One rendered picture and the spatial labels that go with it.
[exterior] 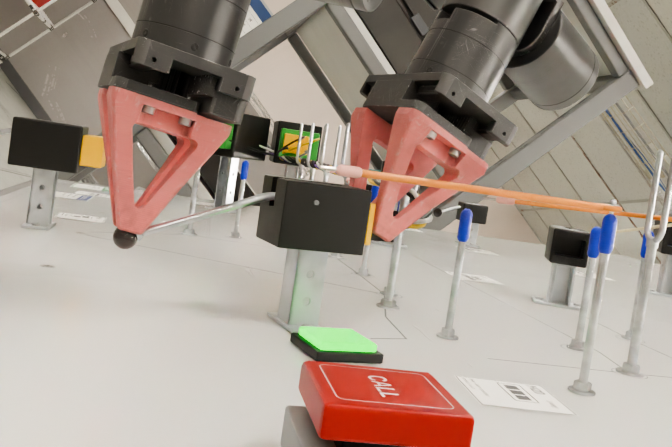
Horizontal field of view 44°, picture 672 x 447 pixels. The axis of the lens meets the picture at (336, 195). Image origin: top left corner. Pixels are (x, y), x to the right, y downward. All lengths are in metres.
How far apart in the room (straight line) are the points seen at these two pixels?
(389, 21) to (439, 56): 1.04
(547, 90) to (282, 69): 7.62
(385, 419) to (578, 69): 0.39
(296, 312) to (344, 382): 0.23
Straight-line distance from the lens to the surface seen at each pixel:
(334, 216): 0.49
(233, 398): 0.37
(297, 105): 8.14
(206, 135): 0.46
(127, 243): 0.48
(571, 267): 0.79
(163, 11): 0.46
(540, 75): 0.60
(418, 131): 0.50
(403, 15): 1.59
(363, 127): 0.54
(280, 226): 0.48
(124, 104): 0.45
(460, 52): 0.53
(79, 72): 8.36
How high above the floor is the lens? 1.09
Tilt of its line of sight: 6 degrees up
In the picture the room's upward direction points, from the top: 55 degrees clockwise
